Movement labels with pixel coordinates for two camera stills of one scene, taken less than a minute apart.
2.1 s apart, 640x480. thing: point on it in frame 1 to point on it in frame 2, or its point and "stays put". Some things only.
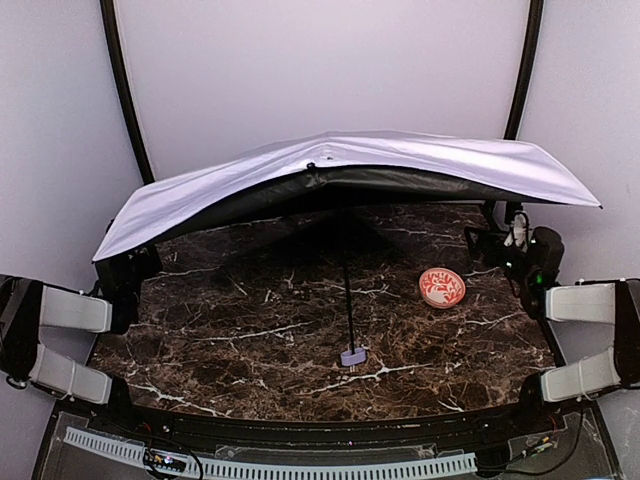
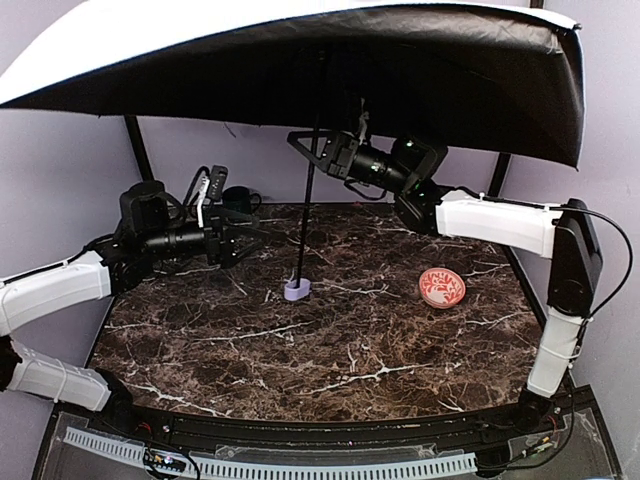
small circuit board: x=163 y=461 stays put
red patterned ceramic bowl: x=442 y=287 stays put
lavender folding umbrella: x=342 y=175 to x=505 y=76
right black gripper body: x=493 y=245 to x=333 y=156
